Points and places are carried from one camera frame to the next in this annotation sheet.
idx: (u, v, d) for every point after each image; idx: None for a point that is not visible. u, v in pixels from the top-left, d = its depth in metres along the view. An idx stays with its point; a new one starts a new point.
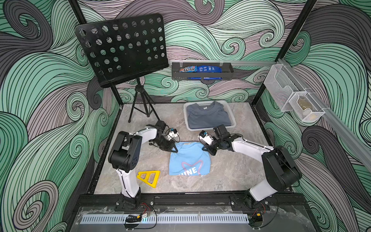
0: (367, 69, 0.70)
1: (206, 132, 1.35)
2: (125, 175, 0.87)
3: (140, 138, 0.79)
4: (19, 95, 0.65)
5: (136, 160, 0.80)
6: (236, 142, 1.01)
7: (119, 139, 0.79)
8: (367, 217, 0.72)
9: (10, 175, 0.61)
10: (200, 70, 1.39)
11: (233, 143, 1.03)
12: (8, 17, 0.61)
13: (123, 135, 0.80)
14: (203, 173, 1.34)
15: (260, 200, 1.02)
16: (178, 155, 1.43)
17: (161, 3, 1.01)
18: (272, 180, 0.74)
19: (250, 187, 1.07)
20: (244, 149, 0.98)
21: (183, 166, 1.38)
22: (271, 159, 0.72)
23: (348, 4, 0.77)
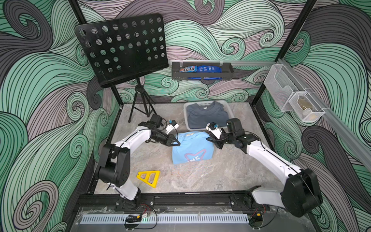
0: (367, 69, 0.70)
1: (216, 124, 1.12)
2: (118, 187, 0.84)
3: (127, 152, 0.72)
4: (19, 95, 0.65)
5: (126, 173, 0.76)
6: (252, 147, 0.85)
7: (105, 152, 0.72)
8: (367, 217, 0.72)
9: (10, 175, 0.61)
10: (200, 70, 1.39)
11: (250, 146, 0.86)
12: (8, 17, 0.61)
13: (109, 148, 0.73)
14: (205, 158, 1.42)
15: (260, 203, 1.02)
16: (179, 149, 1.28)
17: (161, 3, 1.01)
18: (288, 201, 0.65)
19: (254, 189, 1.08)
20: (260, 157, 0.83)
21: (186, 156, 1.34)
22: (296, 185, 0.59)
23: (348, 4, 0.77)
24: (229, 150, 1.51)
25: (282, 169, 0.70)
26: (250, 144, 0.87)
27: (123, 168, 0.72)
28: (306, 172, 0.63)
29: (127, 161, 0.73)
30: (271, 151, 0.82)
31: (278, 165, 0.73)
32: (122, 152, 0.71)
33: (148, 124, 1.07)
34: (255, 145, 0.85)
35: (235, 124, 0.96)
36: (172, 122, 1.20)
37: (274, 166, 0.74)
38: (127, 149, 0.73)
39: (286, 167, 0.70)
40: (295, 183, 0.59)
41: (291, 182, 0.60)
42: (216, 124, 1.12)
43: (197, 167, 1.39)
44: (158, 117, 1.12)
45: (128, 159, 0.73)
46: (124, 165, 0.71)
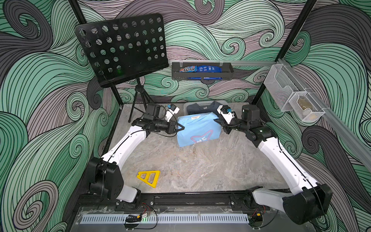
0: (367, 69, 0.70)
1: (230, 108, 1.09)
2: None
3: (115, 169, 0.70)
4: (19, 95, 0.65)
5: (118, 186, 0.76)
6: (268, 146, 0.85)
7: (92, 170, 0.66)
8: (367, 217, 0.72)
9: (10, 175, 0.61)
10: (199, 70, 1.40)
11: (265, 144, 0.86)
12: (8, 17, 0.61)
13: (95, 164, 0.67)
14: (211, 137, 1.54)
15: (259, 203, 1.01)
16: (187, 131, 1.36)
17: (160, 3, 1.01)
18: (290, 208, 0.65)
19: (255, 189, 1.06)
20: (273, 158, 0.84)
21: (192, 138, 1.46)
22: (309, 200, 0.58)
23: (348, 4, 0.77)
24: (230, 150, 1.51)
25: (296, 178, 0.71)
26: (265, 142, 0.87)
27: (114, 183, 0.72)
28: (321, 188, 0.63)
29: (116, 176, 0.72)
30: (287, 153, 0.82)
31: (293, 173, 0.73)
32: (109, 169, 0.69)
33: (143, 122, 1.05)
34: (271, 145, 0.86)
35: (252, 114, 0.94)
36: (171, 107, 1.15)
37: (288, 172, 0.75)
38: (114, 165, 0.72)
39: (301, 177, 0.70)
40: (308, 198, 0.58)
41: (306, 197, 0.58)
42: (229, 109, 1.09)
43: (197, 167, 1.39)
44: (153, 108, 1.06)
45: (117, 174, 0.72)
46: (115, 181, 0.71)
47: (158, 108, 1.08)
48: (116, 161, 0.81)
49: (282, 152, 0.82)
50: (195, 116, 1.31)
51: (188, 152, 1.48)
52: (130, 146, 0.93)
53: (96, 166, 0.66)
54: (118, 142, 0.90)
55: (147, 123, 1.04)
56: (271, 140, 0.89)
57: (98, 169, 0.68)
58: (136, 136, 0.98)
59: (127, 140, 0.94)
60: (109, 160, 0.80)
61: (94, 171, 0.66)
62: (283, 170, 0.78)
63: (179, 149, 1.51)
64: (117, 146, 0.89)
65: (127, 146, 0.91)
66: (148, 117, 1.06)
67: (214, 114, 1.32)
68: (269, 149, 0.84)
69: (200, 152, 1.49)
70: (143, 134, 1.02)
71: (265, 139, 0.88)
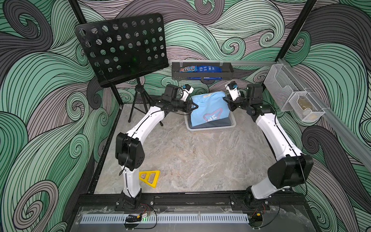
0: (367, 69, 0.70)
1: (236, 85, 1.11)
2: (129, 173, 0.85)
3: (138, 144, 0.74)
4: (19, 94, 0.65)
5: (142, 157, 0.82)
6: (263, 120, 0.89)
7: (118, 143, 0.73)
8: (367, 217, 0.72)
9: (10, 174, 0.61)
10: (200, 70, 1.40)
11: (261, 118, 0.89)
12: (8, 17, 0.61)
13: (122, 138, 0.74)
14: (222, 117, 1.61)
15: (259, 198, 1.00)
16: (199, 107, 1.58)
17: (161, 3, 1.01)
18: (273, 172, 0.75)
19: (253, 184, 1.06)
20: (266, 130, 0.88)
21: (205, 116, 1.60)
22: (288, 165, 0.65)
23: (348, 4, 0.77)
24: (229, 150, 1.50)
25: (283, 147, 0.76)
26: (262, 116, 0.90)
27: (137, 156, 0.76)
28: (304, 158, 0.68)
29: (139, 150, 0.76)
30: (281, 127, 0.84)
31: (281, 143, 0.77)
32: (133, 143, 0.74)
33: (162, 103, 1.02)
34: (266, 119, 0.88)
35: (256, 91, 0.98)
36: (186, 87, 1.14)
37: (277, 142, 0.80)
38: (137, 140, 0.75)
39: (287, 147, 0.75)
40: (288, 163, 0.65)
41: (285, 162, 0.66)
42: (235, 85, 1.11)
43: (197, 167, 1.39)
44: (172, 89, 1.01)
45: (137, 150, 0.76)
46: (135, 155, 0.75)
47: (175, 90, 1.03)
48: (138, 137, 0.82)
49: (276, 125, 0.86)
50: (206, 95, 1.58)
51: (188, 152, 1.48)
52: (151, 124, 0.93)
53: (122, 139, 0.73)
54: (140, 120, 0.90)
55: (165, 104, 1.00)
56: (268, 114, 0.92)
57: (124, 143, 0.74)
58: (156, 115, 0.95)
59: (148, 119, 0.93)
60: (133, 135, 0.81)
61: (121, 144, 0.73)
62: (273, 140, 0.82)
63: (179, 149, 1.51)
64: (139, 123, 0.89)
65: (148, 124, 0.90)
66: (166, 98, 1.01)
67: (222, 93, 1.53)
68: (264, 122, 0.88)
69: (200, 152, 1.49)
70: (162, 113, 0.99)
71: (263, 113, 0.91)
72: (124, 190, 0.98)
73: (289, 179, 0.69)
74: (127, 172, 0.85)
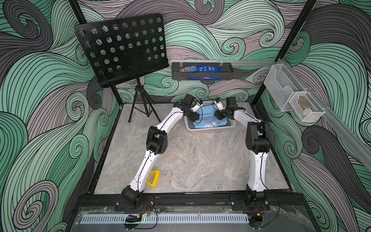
0: (366, 69, 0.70)
1: (220, 99, 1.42)
2: (151, 159, 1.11)
3: (165, 135, 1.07)
4: (19, 95, 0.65)
5: (165, 146, 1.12)
6: (238, 112, 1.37)
7: (150, 133, 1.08)
8: (367, 217, 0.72)
9: (10, 175, 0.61)
10: (200, 70, 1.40)
11: (235, 112, 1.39)
12: (8, 17, 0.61)
13: (153, 130, 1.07)
14: (222, 126, 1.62)
15: (255, 189, 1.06)
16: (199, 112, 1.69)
17: (161, 3, 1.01)
18: (248, 141, 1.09)
19: (249, 181, 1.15)
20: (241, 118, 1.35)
21: (205, 120, 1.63)
22: (253, 126, 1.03)
23: (348, 4, 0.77)
24: (229, 150, 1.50)
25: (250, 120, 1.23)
26: (236, 110, 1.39)
27: (164, 143, 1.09)
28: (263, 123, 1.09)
29: (165, 139, 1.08)
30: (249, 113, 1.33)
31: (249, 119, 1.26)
32: (162, 135, 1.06)
33: (181, 105, 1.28)
34: (239, 111, 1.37)
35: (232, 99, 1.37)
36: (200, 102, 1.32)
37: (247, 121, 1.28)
38: (164, 133, 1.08)
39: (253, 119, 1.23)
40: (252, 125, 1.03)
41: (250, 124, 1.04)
42: (219, 99, 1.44)
43: (197, 167, 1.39)
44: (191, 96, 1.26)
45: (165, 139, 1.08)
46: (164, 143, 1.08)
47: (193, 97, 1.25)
48: (165, 129, 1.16)
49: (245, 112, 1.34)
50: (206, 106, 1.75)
51: (188, 152, 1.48)
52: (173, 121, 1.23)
53: (154, 131, 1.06)
54: (166, 117, 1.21)
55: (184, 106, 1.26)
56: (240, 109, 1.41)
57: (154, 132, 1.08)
58: (178, 114, 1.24)
59: (171, 117, 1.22)
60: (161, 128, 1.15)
61: (152, 134, 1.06)
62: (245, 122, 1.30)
63: (179, 149, 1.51)
64: (165, 119, 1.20)
65: (171, 121, 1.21)
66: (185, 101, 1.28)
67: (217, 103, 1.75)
68: (238, 112, 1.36)
69: (200, 152, 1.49)
70: (181, 113, 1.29)
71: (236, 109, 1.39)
72: (134, 181, 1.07)
73: (258, 141, 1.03)
74: (149, 158, 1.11)
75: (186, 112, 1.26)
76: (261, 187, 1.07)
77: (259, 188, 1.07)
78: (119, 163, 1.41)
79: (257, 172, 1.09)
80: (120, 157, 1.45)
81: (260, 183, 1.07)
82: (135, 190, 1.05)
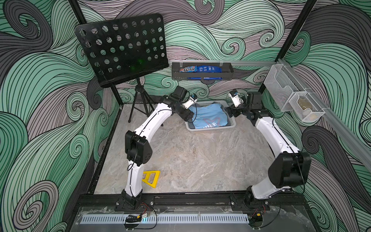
0: (367, 69, 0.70)
1: (236, 92, 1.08)
2: (135, 168, 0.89)
3: (145, 143, 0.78)
4: (19, 95, 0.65)
5: (149, 153, 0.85)
6: (262, 122, 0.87)
7: (128, 140, 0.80)
8: (367, 217, 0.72)
9: (9, 175, 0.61)
10: (200, 70, 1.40)
11: (259, 120, 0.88)
12: (8, 17, 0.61)
13: (131, 136, 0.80)
14: (222, 126, 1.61)
15: (258, 198, 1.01)
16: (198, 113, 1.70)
17: (161, 3, 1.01)
18: (273, 172, 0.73)
19: (253, 184, 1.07)
20: (265, 132, 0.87)
21: (205, 121, 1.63)
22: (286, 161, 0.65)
23: (348, 4, 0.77)
24: (229, 150, 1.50)
25: (281, 144, 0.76)
26: (261, 119, 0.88)
27: (145, 152, 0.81)
28: (301, 154, 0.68)
29: (146, 148, 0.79)
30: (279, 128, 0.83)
31: (279, 141, 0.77)
32: (140, 142, 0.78)
33: (170, 100, 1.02)
34: (266, 120, 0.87)
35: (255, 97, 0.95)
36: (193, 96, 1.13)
37: (274, 140, 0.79)
38: (144, 139, 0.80)
39: (285, 144, 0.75)
40: (286, 159, 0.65)
41: (283, 157, 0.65)
42: (236, 92, 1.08)
43: (197, 167, 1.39)
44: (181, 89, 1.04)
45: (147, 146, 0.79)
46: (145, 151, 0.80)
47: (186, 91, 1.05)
48: (146, 135, 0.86)
49: (274, 127, 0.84)
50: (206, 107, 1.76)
51: (188, 152, 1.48)
52: (158, 122, 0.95)
53: (131, 137, 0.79)
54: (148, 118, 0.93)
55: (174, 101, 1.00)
56: (266, 117, 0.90)
57: (132, 139, 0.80)
58: (164, 113, 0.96)
59: (156, 116, 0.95)
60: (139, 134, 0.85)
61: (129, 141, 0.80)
62: (270, 140, 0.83)
63: (179, 149, 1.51)
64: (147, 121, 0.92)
65: (155, 122, 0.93)
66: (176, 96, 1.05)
67: (216, 104, 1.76)
68: (263, 124, 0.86)
69: (200, 152, 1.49)
70: (169, 111, 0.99)
71: (262, 116, 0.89)
72: (127, 187, 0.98)
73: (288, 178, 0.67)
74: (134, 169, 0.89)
75: (175, 108, 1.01)
76: (264, 197, 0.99)
77: (261, 197, 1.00)
78: (119, 163, 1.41)
79: (265, 193, 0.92)
80: (120, 157, 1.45)
81: (265, 197, 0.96)
82: (131, 195, 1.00)
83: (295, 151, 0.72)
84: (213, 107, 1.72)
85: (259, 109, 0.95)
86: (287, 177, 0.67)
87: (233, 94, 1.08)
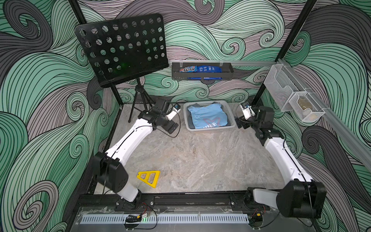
0: (367, 69, 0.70)
1: (248, 106, 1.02)
2: None
3: (118, 166, 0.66)
4: (19, 95, 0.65)
5: (123, 179, 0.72)
6: (271, 143, 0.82)
7: (96, 164, 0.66)
8: (367, 217, 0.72)
9: (9, 175, 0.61)
10: (200, 70, 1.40)
11: (268, 140, 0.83)
12: (8, 17, 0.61)
13: (100, 159, 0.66)
14: (222, 126, 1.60)
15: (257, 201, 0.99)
16: (198, 113, 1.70)
17: (161, 3, 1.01)
18: (280, 200, 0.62)
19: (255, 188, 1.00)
20: (275, 154, 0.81)
21: (205, 121, 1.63)
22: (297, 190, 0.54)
23: (348, 4, 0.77)
24: (229, 150, 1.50)
25: (292, 170, 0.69)
26: (270, 139, 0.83)
27: (118, 178, 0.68)
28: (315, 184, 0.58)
29: (119, 173, 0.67)
30: (290, 152, 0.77)
31: (290, 166, 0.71)
32: (112, 166, 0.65)
33: (150, 115, 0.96)
34: (276, 141, 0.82)
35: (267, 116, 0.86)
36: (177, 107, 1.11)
37: (284, 165, 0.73)
38: (117, 162, 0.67)
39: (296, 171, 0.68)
40: (298, 188, 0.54)
41: (293, 185, 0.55)
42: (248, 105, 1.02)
43: (197, 167, 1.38)
44: (163, 102, 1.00)
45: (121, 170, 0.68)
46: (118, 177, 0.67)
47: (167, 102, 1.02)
48: (119, 157, 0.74)
49: (285, 150, 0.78)
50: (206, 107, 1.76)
51: (188, 152, 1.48)
52: (135, 141, 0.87)
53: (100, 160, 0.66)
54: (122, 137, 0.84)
55: (154, 116, 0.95)
56: (276, 137, 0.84)
57: (103, 163, 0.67)
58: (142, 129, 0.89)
59: (133, 134, 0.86)
60: (112, 155, 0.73)
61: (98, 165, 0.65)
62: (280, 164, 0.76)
63: (179, 149, 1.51)
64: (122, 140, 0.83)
65: (132, 140, 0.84)
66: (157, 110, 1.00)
67: (216, 104, 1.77)
68: (272, 146, 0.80)
69: (200, 152, 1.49)
70: (149, 128, 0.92)
71: (272, 136, 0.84)
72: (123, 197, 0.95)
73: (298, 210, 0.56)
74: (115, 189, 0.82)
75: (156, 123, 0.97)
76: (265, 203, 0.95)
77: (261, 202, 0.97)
78: None
79: (267, 203, 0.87)
80: None
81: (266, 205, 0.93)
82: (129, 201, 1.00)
83: (307, 179, 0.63)
84: (213, 107, 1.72)
85: (268, 129, 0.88)
86: (297, 208, 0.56)
87: (243, 106, 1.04)
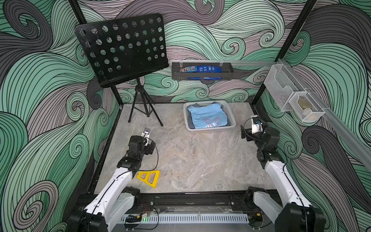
0: (366, 69, 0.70)
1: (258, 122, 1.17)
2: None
3: (101, 222, 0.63)
4: (19, 95, 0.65)
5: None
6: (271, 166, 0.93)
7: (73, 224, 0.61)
8: (367, 217, 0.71)
9: (10, 175, 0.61)
10: (200, 70, 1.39)
11: (269, 163, 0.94)
12: (8, 17, 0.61)
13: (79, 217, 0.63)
14: (222, 126, 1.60)
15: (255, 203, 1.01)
16: (198, 113, 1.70)
17: (161, 3, 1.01)
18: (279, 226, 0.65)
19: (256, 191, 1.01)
20: (274, 177, 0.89)
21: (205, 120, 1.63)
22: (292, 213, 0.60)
23: (348, 4, 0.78)
24: (229, 150, 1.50)
25: (290, 193, 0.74)
26: (271, 162, 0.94)
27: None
28: (312, 210, 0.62)
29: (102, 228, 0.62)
30: (288, 176, 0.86)
31: (288, 189, 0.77)
32: (94, 222, 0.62)
33: (130, 163, 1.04)
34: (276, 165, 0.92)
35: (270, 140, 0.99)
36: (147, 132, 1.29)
37: (283, 187, 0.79)
38: (100, 217, 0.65)
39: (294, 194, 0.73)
40: (293, 211, 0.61)
41: (290, 209, 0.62)
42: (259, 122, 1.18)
43: (197, 167, 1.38)
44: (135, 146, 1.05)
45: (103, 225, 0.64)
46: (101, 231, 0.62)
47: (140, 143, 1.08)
48: (101, 210, 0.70)
49: (283, 173, 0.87)
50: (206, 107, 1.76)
51: (188, 152, 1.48)
52: (116, 192, 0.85)
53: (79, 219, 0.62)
54: (104, 189, 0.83)
55: (133, 164, 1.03)
56: (277, 161, 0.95)
57: (80, 224, 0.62)
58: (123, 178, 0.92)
59: (114, 184, 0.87)
60: (93, 211, 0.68)
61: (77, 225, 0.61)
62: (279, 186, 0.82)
63: (179, 149, 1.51)
64: (103, 193, 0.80)
65: (114, 190, 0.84)
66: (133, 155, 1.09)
67: (216, 103, 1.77)
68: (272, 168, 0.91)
69: (200, 152, 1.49)
70: (129, 175, 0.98)
71: (272, 160, 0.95)
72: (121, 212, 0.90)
73: None
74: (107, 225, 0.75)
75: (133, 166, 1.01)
76: None
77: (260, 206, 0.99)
78: None
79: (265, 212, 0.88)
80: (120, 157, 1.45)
81: None
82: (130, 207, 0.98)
83: (305, 204, 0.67)
84: (213, 107, 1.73)
85: (269, 152, 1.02)
86: None
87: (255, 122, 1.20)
